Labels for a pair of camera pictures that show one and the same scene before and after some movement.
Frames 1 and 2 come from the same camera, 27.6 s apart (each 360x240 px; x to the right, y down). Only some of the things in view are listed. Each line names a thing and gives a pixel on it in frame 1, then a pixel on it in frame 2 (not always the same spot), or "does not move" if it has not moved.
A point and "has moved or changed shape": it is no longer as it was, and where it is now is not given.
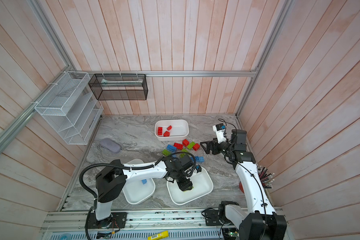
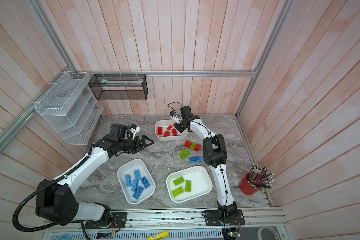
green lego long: [166, 152] -> [177, 191]
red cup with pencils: [267, 178] does not move
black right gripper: [215, 144] -> [177, 126]
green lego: [189, 189] has moved or changed shape
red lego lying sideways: [196, 147] does not move
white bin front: [202, 183] does not move
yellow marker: [161, 235] does not move
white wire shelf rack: [71, 107] does not move
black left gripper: [185, 185] -> [139, 146]
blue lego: [171, 148] -> [145, 182]
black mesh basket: [119, 86] does not move
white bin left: [134, 191] does not move
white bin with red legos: [179, 131] does not move
